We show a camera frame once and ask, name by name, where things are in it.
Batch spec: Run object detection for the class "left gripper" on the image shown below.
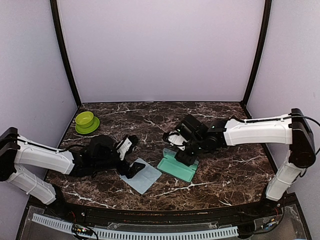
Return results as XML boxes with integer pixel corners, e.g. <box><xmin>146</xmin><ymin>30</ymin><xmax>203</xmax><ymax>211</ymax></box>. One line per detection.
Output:
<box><xmin>93</xmin><ymin>145</ymin><xmax>146</xmax><ymax>179</ymax></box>

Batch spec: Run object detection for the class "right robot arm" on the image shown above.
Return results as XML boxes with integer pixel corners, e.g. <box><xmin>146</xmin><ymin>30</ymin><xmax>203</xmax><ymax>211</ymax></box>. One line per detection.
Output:
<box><xmin>164</xmin><ymin>108</ymin><xmax>319</xmax><ymax>217</ymax></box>

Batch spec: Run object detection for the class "green bowl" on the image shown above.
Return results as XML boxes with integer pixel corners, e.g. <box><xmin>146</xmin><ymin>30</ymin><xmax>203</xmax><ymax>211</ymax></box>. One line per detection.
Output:
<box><xmin>75</xmin><ymin>111</ymin><xmax>100</xmax><ymax>135</ymax></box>

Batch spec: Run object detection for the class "white cable duct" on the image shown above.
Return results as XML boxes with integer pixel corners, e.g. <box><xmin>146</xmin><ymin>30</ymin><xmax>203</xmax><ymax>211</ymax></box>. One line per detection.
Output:
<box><xmin>31</xmin><ymin>213</ymin><xmax>239</xmax><ymax>240</ymax></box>

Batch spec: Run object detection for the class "left black frame post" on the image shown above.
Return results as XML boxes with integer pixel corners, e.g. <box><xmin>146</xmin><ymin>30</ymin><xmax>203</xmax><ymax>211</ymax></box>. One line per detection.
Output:
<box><xmin>49</xmin><ymin>0</ymin><xmax>82</xmax><ymax>108</ymax></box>

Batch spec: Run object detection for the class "black frame post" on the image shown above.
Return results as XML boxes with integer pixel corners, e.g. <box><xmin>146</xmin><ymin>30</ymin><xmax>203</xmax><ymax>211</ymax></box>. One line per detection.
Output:
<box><xmin>240</xmin><ymin>0</ymin><xmax>273</xmax><ymax>109</ymax></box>
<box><xmin>49</xmin><ymin>0</ymin><xmax>82</xmax><ymax>108</ymax></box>

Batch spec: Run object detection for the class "black front rail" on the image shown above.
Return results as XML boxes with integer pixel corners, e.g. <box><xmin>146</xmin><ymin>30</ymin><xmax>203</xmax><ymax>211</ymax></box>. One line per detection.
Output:
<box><xmin>29</xmin><ymin>194</ymin><xmax>283</xmax><ymax>226</ymax></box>

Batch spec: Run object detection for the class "blue cleaning cloth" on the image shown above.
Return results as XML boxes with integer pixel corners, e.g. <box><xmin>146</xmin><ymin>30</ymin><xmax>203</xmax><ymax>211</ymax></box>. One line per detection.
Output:
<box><xmin>119</xmin><ymin>158</ymin><xmax>162</xmax><ymax>195</ymax></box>

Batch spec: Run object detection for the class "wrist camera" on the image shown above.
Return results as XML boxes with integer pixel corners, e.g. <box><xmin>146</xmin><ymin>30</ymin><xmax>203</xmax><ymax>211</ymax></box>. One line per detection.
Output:
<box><xmin>162</xmin><ymin>131</ymin><xmax>187</xmax><ymax>151</ymax></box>
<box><xmin>115</xmin><ymin>135</ymin><xmax>139</xmax><ymax>161</ymax></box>

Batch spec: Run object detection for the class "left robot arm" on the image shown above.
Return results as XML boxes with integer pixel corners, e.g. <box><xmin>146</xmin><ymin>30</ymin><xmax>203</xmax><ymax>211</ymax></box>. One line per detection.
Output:
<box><xmin>0</xmin><ymin>127</ymin><xmax>146</xmax><ymax>218</ymax></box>

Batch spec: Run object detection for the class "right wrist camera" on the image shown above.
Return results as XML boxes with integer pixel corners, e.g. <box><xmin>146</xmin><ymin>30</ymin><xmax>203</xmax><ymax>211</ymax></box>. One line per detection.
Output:
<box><xmin>162</xmin><ymin>131</ymin><xmax>187</xmax><ymax>151</ymax></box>

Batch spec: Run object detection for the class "right black frame post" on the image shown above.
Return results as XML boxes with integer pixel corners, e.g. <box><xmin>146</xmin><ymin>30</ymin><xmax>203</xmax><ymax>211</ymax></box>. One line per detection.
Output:
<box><xmin>240</xmin><ymin>0</ymin><xmax>273</xmax><ymax>109</ymax></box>

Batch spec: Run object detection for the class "dark grey glasses case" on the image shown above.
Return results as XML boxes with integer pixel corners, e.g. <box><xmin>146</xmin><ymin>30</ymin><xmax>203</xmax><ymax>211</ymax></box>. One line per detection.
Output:
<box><xmin>157</xmin><ymin>148</ymin><xmax>199</xmax><ymax>183</ymax></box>

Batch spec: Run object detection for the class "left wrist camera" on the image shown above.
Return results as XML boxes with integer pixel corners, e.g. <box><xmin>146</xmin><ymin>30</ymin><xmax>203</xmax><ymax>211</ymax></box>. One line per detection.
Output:
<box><xmin>115</xmin><ymin>135</ymin><xmax>139</xmax><ymax>161</ymax></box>

